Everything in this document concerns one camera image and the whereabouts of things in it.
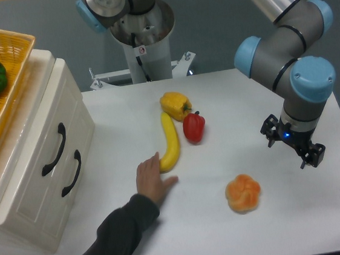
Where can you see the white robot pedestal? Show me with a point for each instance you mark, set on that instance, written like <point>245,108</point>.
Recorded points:
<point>145,42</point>

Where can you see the orange bread roll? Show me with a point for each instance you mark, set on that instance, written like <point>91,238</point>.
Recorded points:
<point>243,193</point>

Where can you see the white metal base frame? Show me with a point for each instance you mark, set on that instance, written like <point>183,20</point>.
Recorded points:
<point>180,68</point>

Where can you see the dark grey sleeved forearm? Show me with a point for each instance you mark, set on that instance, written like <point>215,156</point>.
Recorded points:
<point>121,232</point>

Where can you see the black top drawer handle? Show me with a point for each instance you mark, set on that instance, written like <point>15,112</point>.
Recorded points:
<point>57,147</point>

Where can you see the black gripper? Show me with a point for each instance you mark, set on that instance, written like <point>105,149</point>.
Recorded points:
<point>274,130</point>

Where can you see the black drawer handle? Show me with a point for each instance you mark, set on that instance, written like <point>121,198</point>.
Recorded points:
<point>57,147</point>
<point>74,174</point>

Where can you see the white drawer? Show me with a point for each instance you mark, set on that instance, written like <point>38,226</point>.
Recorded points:
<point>30,196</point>

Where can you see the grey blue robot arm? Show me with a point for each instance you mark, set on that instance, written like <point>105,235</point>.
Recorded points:
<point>278,63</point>

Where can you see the black lower drawer handle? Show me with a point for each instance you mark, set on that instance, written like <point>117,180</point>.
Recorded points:
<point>74,174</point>

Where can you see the red bell pepper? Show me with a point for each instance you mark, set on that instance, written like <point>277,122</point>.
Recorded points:
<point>193,127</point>

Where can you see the yellow plastic banana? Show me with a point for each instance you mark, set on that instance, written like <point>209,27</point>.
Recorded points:
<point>172,153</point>

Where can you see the white drawer cabinet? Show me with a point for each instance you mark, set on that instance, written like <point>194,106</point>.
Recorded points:
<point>45,236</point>

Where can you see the yellow woven basket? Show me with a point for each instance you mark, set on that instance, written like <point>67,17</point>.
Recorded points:
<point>3,78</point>

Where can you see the person's bare hand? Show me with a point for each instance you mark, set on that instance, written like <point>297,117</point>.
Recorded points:
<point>148,180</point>

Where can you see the yellow bell pepper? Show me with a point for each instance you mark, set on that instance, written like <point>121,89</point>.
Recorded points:
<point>175,104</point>

